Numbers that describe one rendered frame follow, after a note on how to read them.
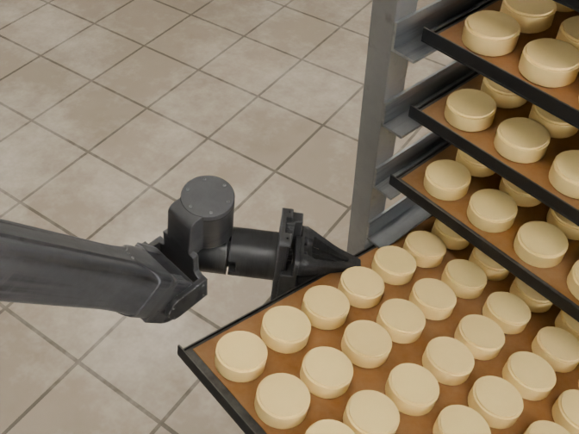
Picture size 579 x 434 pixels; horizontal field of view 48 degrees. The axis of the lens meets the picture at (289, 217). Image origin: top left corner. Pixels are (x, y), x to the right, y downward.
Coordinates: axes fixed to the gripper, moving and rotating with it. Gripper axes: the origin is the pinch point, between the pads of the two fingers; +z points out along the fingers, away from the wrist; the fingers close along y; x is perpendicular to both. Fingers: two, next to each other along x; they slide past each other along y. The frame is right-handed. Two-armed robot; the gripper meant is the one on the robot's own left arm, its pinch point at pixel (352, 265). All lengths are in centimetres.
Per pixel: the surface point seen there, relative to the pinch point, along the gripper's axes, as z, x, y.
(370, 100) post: -1.7, -3.6, -20.1
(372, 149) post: -0.3, -3.7, -14.1
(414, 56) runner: 0.9, -0.2, -27.1
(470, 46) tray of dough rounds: 5.7, -0.8, -28.5
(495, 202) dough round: 13.1, 0.6, -12.3
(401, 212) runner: 6.0, -8.8, -1.8
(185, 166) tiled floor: -41, -126, 84
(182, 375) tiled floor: -28, -47, 93
